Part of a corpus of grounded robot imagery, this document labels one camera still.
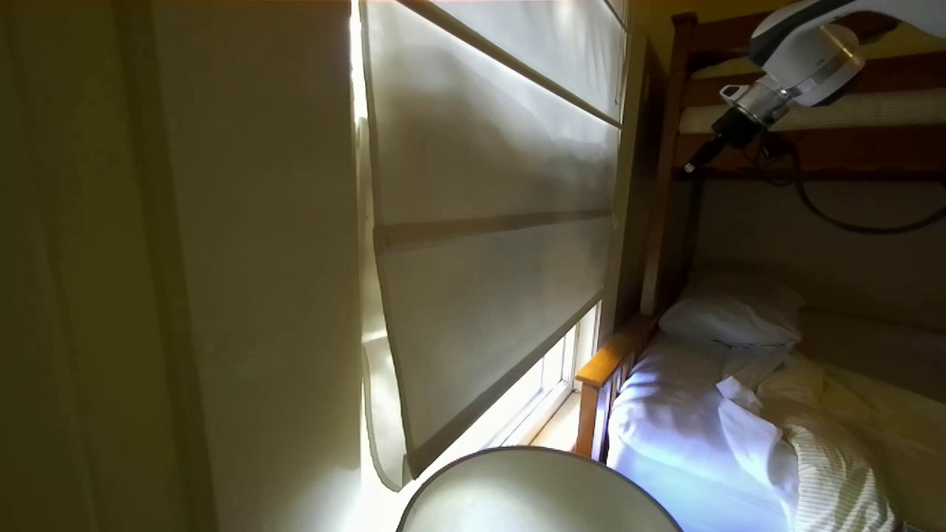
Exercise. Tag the white window frame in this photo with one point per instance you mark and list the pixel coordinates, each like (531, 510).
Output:
(552, 401)

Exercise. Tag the beige fabric roman blinds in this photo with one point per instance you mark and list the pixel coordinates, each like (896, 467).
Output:
(491, 227)

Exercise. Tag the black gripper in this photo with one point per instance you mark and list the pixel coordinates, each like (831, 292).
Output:
(736, 123)

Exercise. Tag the wooden bunk bed frame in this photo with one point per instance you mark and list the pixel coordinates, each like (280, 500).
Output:
(670, 197)

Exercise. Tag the white rumpled bed sheets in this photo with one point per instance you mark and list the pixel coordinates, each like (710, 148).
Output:
(759, 444)

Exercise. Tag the white pillow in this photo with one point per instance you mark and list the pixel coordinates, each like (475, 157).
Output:
(733, 315)

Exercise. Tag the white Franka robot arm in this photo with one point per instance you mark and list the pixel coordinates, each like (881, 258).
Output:
(837, 45)

